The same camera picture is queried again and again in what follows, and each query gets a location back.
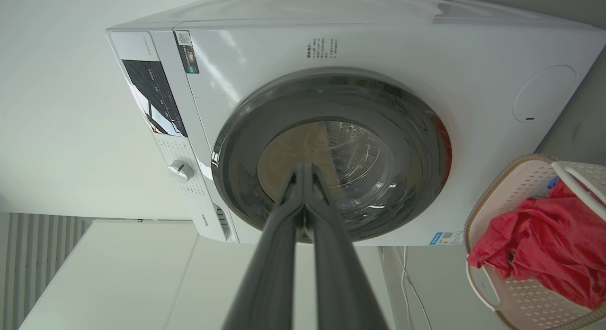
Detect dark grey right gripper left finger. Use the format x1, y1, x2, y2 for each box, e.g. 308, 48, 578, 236
222, 163, 305, 330

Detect white woven plastic laundry basket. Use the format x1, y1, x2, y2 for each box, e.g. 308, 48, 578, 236
464, 153, 606, 330

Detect round white filter cover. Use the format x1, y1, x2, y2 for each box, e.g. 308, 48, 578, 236
513, 65, 578, 123

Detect white ribbed radiator panel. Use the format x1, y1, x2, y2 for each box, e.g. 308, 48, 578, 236
0, 213, 93, 330

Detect white front-load washing machine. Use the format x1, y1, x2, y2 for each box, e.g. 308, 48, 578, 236
106, 0, 606, 247

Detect blue energy label sticker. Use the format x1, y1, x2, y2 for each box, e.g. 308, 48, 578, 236
429, 232, 464, 246

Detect black washer display panel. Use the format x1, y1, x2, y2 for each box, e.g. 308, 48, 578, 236
122, 60, 188, 138

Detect thin white power cable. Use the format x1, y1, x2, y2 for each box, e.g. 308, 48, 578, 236
393, 246, 434, 330

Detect round black glass washer door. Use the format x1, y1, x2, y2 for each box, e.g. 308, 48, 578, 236
211, 67, 452, 244

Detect white washer control knob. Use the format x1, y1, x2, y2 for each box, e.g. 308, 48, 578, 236
168, 160, 195, 181

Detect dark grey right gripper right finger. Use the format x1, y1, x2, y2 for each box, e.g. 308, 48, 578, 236
305, 163, 389, 330

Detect white detergent drawer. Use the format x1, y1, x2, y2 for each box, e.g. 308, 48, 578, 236
192, 193, 237, 244

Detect red garment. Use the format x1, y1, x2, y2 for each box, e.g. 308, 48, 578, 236
467, 179, 606, 311

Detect black QR code sticker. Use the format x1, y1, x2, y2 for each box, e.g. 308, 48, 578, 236
174, 31, 200, 74

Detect white cabinet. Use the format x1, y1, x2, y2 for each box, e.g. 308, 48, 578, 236
19, 220, 396, 330

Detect stainless steel washer drum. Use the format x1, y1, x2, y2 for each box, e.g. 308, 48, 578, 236
257, 120, 396, 214

